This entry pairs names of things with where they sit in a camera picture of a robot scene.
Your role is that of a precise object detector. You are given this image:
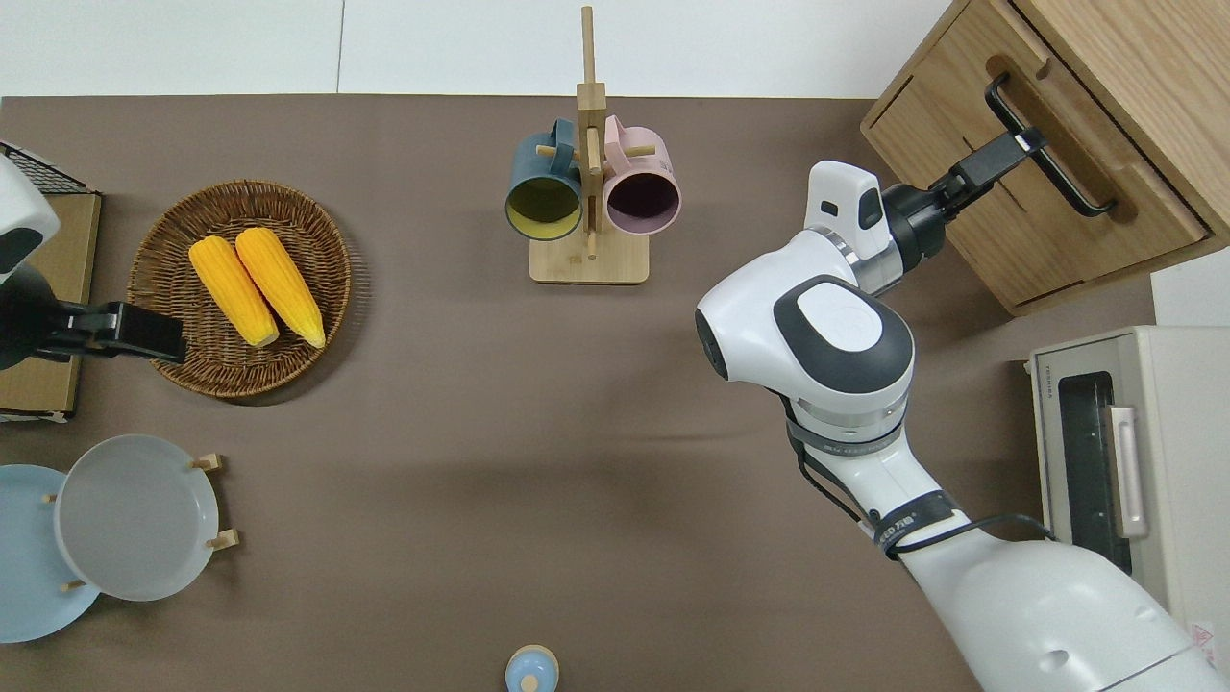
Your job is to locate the wooden drawer with black handle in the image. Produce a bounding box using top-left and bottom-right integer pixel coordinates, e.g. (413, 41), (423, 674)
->
(908, 0), (1217, 289)

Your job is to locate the brown table mat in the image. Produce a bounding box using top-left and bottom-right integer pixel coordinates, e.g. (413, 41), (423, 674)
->
(0, 93), (1159, 692)

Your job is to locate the wooden mug tree stand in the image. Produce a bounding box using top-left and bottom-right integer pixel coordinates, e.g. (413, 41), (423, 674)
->
(529, 5), (650, 284)

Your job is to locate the yellow corn cob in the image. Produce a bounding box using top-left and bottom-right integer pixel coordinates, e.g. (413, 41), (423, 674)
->
(235, 227), (328, 349)
(188, 235), (280, 349)

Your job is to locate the black velcro strap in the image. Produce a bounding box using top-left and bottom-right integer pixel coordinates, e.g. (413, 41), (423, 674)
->
(873, 490), (962, 560)

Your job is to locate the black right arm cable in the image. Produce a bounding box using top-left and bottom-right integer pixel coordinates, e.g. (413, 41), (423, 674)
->
(786, 394), (1058, 563)

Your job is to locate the wooden drawer cabinet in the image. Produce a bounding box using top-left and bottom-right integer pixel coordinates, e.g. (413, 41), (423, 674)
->
(860, 0), (1230, 318)

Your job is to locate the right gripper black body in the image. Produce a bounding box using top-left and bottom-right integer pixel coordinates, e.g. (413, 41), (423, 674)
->
(928, 133), (1023, 222)

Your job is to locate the light blue plate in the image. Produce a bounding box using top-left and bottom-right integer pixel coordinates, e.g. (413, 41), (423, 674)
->
(0, 464), (102, 643)

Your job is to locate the grey plate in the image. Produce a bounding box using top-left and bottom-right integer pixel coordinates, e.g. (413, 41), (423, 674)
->
(55, 434), (220, 603)

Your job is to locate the wooden plate rack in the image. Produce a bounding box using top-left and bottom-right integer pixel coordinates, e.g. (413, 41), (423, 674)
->
(41, 452), (241, 593)

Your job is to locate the dark teal mug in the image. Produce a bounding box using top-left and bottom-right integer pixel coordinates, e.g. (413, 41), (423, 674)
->
(505, 118), (584, 241)

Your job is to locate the pink mug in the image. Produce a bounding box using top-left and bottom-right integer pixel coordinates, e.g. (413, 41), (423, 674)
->
(603, 115), (681, 236)

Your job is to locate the cream toaster oven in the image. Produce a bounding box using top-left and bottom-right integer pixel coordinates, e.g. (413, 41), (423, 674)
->
(1028, 325), (1230, 664)

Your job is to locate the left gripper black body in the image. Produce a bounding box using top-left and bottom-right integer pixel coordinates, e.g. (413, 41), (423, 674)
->
(40, 304), (142, 362)

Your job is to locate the black wire grid storage box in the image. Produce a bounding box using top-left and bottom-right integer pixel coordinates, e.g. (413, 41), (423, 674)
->
(0, 142), (102, 424)

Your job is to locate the brown wicker basket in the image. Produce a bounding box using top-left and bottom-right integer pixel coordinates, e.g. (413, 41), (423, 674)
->
(127, 180), (352, 400)

